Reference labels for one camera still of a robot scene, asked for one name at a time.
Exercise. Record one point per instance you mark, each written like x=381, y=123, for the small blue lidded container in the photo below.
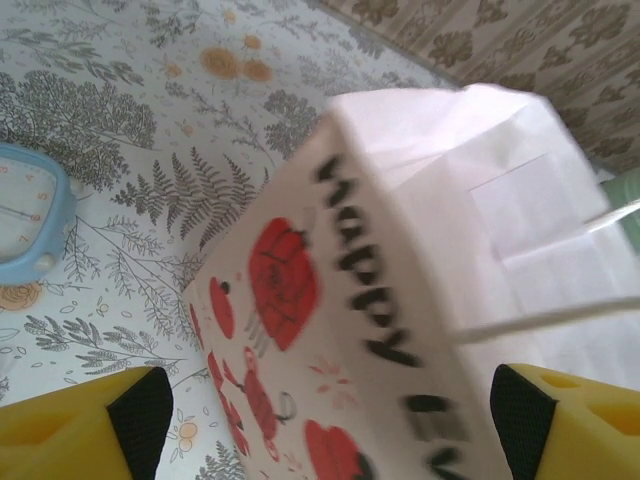
x=30, y=210

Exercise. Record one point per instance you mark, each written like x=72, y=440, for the mint green holder cup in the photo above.
x=625, y=187

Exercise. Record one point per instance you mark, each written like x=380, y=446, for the white printed paper gift bag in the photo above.
x=400, y=225

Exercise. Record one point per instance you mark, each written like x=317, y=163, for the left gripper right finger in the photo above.
x=590, y=440

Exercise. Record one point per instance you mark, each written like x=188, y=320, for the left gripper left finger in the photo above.
x=60, y=440

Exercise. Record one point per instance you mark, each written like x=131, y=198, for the floral table cloth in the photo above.
x=125, y=100

